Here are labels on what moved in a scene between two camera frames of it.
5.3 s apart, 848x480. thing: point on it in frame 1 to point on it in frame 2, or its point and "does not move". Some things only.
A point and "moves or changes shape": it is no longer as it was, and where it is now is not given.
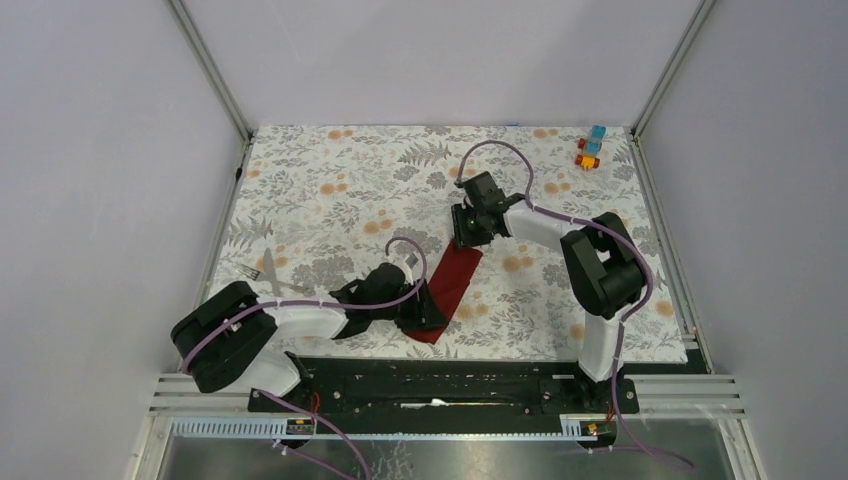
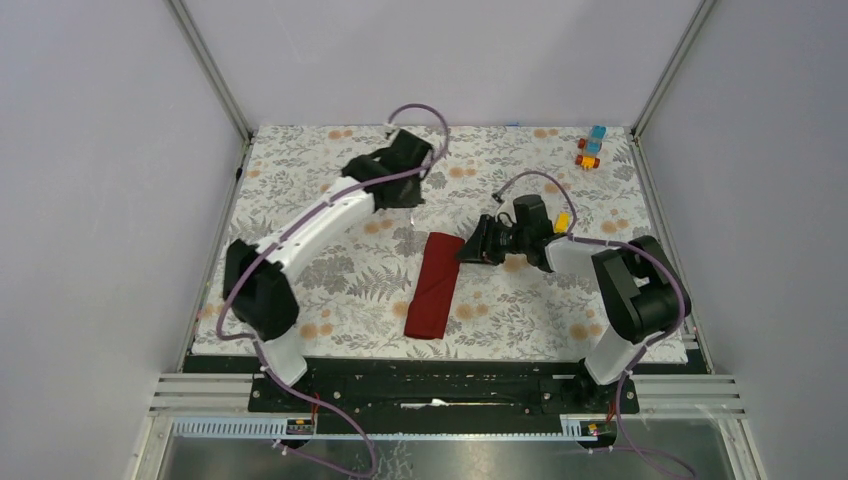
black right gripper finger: [466, 234] to [484, 244]
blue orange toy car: [591, 146] does not move
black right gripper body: [475, 213] to [515, 238]
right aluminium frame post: [699, 17] does not move
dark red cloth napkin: [448, 286] moves or changes shape
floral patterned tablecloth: [317, 209] does not move
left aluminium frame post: [199, 45] does not move
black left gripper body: [383, 314] to [411, 194]
